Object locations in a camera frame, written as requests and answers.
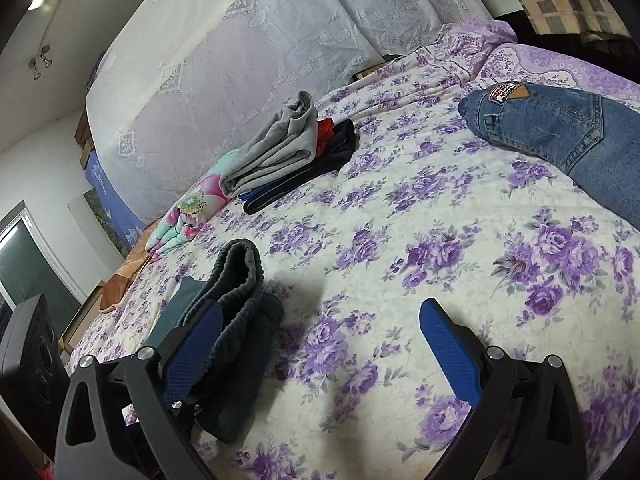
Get blue denim jeans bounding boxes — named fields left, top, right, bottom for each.
left=458, top=81, right=640, bottom=226

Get folded black garment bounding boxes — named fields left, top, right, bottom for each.
left=241, top=118, right=358, bottom=214

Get window with white frame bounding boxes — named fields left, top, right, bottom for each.
left=0, top=200, right=86, bottom=338

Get brown orange pillow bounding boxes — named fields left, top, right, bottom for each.
left=99, top=220, right=158, bottom=313

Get dark teal fleece pants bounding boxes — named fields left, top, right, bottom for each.
left=145, top=238, right=284, bottom=443

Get purple floral bedspread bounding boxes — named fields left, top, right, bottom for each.
left=75, top=22, right=639, bottom=479

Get folded floral turquoise quilt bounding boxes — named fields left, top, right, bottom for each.
left=145, top=148, right=239, bottom=258

